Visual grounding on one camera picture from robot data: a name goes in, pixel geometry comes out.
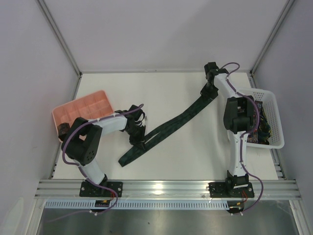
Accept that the rolled dark brown tie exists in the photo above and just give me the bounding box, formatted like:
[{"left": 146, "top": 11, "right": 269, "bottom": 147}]
[{"left": 57, "top": 122, "right": 70, "bottom": 142}]

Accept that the floral navy tie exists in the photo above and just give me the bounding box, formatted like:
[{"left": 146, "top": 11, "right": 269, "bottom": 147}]
[{"left": 247, "top": 100, "right": 262, "bottom": 143}]

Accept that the white plastic basket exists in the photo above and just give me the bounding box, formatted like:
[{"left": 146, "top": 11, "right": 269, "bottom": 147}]
[{"left": 238, "top": 88, "right": 285, "bottom": 149}]

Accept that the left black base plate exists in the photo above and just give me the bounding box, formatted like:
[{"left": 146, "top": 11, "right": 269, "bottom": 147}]
[{"left": 79, "top": 181, "right": 123, "bottom": 197}]

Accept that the pink compartment tray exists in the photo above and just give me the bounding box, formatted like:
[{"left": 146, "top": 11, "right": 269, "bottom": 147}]
[{"left": 52, "top": 90, "right": 113, "bottom": 135}]

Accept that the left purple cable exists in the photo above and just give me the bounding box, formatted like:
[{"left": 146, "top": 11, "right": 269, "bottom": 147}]
[{"left": 62, "top": 104, "right": 145, "bottom": 182}]

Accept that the purple cable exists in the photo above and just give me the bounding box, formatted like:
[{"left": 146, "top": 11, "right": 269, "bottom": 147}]
[
  {"left": 62, "top": 104, "right": 145, "bottom": 182},
  {"left": 219, "top": 62, "right": 264, "bottom": 215}
]

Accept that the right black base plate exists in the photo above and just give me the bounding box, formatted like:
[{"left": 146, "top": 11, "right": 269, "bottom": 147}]
[{"left": 208, "top": 182, "right": 255, "bottom": 198}]

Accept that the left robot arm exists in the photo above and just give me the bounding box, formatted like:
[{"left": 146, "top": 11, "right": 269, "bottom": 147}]
[{"left": 61, "top": 104, "right": 146, "bottom": 187}]

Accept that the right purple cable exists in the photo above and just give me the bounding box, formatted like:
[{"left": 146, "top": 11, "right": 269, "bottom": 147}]
[{"left": 219, "top": 62, "right": 264, "bottom": 215}]

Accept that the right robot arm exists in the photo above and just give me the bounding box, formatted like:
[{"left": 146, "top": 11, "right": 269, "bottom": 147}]
[{"left": 201, "top": 62, "right": 257, "bottom": 194}]

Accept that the dark green tie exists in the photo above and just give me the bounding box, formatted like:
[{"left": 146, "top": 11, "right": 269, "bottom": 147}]
[{"left": 118, "top": 96, "right": 215, "bottom": 167}]

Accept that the white slotted cable duct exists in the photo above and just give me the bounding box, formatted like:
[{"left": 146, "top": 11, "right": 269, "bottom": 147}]
[{"left": 45, "top": 199, "right": 229, "bottom": 210}]

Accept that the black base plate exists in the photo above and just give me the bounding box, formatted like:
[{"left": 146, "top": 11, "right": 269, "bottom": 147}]
[
  {"left": 208, "top": 182, "right": 255, "bottom": 198},
  {"left": 79, "top": 181, "right": 123, "bottom": 197}
]

